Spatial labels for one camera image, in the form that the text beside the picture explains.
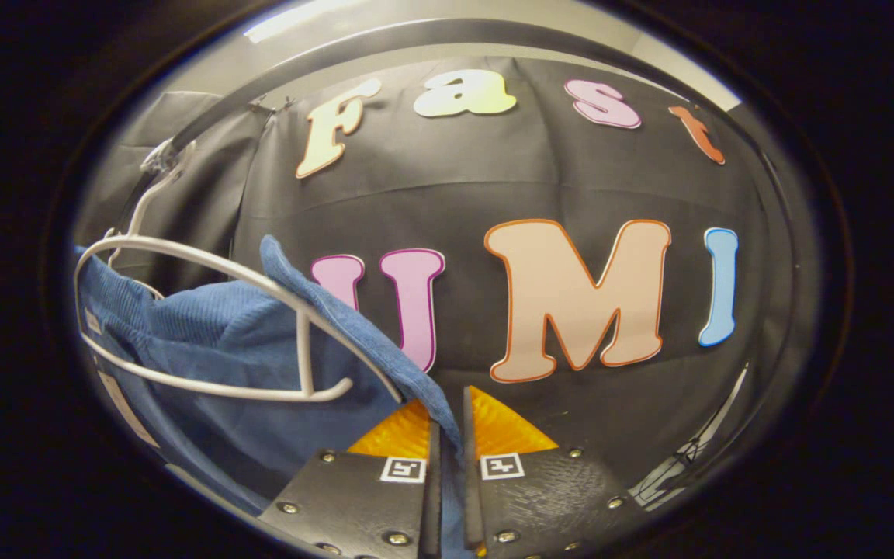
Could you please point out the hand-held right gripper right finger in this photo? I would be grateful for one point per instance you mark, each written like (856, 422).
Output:
(470, 497)

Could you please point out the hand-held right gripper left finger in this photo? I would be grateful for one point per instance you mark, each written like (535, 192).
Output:
(433, 497)

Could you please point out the white clothes hanger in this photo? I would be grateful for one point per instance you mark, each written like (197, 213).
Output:
(304, 349)

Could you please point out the blue shirt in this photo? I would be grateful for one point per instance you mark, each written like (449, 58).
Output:
(222, 326)

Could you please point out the black clothes rack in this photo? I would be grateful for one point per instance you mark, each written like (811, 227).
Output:
(447, 35)

